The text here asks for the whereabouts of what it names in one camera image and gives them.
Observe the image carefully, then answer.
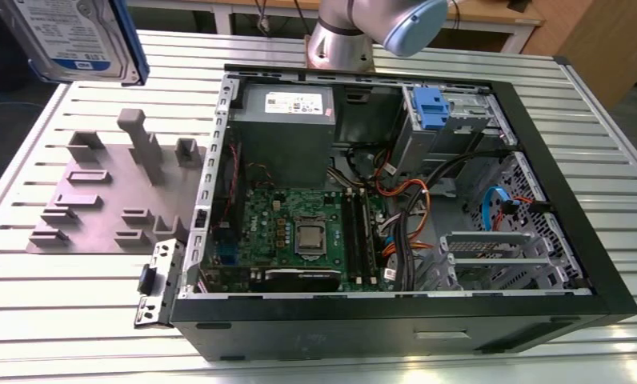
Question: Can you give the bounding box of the hard disk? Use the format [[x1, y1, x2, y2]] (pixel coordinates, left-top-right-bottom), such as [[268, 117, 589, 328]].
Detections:
[[0, 0, 152, 87]]

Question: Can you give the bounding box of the grey power supply unit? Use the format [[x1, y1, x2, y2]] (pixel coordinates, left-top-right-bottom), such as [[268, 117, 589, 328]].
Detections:
[[227, 82, 339, 191]]

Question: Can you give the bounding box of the black graphics card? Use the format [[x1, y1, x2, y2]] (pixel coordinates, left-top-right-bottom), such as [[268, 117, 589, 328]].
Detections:
[[247, 266, 342, 296]]

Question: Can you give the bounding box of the yellow black power wire bundle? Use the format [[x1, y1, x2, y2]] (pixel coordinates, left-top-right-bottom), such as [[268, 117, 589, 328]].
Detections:
[[326, 166, 376, 191]]

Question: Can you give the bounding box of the grey metal disk bay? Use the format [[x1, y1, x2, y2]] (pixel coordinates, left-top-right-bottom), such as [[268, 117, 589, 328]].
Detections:
[[438, 230, 570, 293]]

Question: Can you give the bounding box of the blue data wire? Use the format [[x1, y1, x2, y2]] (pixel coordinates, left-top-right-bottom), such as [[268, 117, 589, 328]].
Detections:
[[479, 184, 513, 234]]

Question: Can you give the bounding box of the orange red yellow wire bundle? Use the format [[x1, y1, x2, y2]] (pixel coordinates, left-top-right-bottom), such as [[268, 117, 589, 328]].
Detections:
[[374, 178, 436, 261]]

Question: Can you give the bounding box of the black open PC case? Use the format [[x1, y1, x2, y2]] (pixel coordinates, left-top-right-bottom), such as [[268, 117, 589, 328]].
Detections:
[[134, 62, 637, 363]]

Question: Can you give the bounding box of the wooden desk with white frame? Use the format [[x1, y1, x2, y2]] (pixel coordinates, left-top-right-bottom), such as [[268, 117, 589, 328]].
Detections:
[[187, 0, 543, 55]]

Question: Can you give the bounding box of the silver CPU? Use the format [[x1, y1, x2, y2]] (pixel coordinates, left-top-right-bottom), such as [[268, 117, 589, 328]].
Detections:
[[298, 226, 326, 252]]

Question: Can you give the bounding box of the green motherboard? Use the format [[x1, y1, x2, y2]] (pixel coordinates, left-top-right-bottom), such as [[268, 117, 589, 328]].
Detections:
[[203, 187, 399, 293]]

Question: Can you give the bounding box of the grey expansion slot bracket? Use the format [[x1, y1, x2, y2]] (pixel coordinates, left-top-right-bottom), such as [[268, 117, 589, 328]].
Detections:
[[134, 238, 187, 330]]

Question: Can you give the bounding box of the blue black bracket latch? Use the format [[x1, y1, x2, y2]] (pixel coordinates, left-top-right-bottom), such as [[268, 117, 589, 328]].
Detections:
[[138, 262, 158, 295]]

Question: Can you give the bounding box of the black cable bundle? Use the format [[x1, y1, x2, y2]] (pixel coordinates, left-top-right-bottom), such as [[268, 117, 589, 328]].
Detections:
[[392, 150, 511, 291]]

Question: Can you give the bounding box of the grey parts rack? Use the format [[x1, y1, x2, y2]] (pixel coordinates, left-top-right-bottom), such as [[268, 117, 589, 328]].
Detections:
[[24, 110, 211, 257]]

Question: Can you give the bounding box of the thin blue floor cable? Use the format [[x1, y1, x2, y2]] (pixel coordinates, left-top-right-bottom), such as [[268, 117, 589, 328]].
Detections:
[[0, 100, 42, 113]]

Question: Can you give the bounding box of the CPU socket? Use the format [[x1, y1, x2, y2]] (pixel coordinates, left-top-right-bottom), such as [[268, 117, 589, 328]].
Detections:
[[291, 214, 331, 262]]

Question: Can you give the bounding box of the grey metal drive cage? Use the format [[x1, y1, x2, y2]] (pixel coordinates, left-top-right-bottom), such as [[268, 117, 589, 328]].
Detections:
[[390, 82, 515, 179]]

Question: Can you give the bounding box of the brown wooden cabinet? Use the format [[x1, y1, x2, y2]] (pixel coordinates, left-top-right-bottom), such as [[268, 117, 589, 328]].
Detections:
[[521, 0, 637, 109]]

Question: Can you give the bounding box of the black RAM slot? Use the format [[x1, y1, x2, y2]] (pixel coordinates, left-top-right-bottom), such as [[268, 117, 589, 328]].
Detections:
[[340, 187, 364, 286], [347, 187, 370, 286], [355, 187, 376, 286], [362, 187, 382, 286]]

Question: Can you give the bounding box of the blue drive cage latch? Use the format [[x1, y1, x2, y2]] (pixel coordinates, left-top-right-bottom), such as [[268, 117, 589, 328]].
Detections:
[[411, 86, 453, 132]]

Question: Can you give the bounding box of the metal socket cover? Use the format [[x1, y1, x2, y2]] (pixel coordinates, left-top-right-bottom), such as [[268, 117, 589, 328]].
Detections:
[[294, 215, 330, 261]]

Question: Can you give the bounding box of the orange red disk power wire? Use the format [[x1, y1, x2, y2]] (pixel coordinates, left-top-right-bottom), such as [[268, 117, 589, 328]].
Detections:
[[510, 194, 558, 216]]

